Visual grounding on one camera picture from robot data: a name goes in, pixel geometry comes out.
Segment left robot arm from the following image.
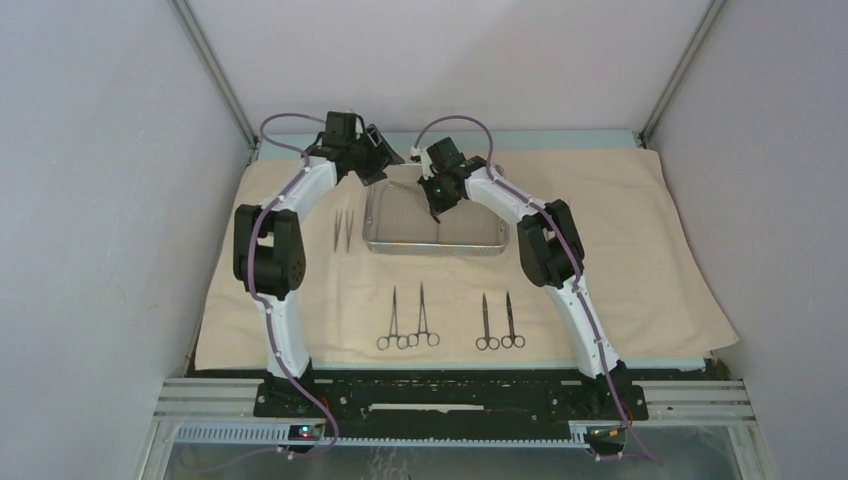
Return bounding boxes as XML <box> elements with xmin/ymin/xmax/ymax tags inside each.
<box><xmin>233</xmin><ymin>111</ymin><xmax>403</xmax><ymax>417</ymax></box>

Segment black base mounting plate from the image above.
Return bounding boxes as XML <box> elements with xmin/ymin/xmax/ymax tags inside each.
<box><xmin>256</xmin><ymin>365</ymin><xmax>649</xmax><ymax>421</ymax></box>

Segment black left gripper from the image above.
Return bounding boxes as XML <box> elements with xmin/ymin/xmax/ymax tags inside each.
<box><xmin>347</xmin><ymin>125</ymin><xmax>404</xmax><ymax>187</ymax></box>

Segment metal hemostat clamp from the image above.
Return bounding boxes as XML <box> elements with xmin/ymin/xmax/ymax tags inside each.
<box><xmin>376</xmin><ymin>288</ymin><xmax>410</xmax><ymax>351</ymax></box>
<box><xmin>406</xmin><ymin>283</ymin><xmax>441</xmax><ymax>348</ymax></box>

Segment beige cloth wrap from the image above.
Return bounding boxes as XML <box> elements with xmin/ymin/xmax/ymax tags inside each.
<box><xmin>198</xmin><ymin>148</ymin><xmax>737</xmax><ymax>370</ymax></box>

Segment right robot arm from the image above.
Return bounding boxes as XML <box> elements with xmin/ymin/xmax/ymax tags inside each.
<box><xmin>410</xmin><ymin>138</ymin><xmax>621</xmax><ymax>379</ymax></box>

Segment aluminium frame rail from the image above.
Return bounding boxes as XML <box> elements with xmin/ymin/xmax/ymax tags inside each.
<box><xmin>153</xmin><ymin>378</ymin><xmax>756</xmax><ymax>450</ymax></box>

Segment metal surgical instrument tray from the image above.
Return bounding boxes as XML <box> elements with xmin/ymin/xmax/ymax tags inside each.
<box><xmin>362</xmin><ymin>180</ymin><xmax>509</xmax><ymax>257</ymax></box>

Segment metal surgical scissors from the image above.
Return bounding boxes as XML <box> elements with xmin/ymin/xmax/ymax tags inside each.
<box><xmin>500</xmin><ymin>291</ymin><xmax>526</xmax><ymax>349</ymax></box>

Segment metal surgical forceps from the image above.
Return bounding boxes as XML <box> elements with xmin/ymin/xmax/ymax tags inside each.
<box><xmin>345</xmin><ymin>210</ymin><xmax>356</xmax><ymax>253</ymax></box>

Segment metal tweezers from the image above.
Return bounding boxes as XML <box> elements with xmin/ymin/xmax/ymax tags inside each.
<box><xmin>333</xmin><ymin>210</ymin><xmax>348</xmax><ymax>252</ymax></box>

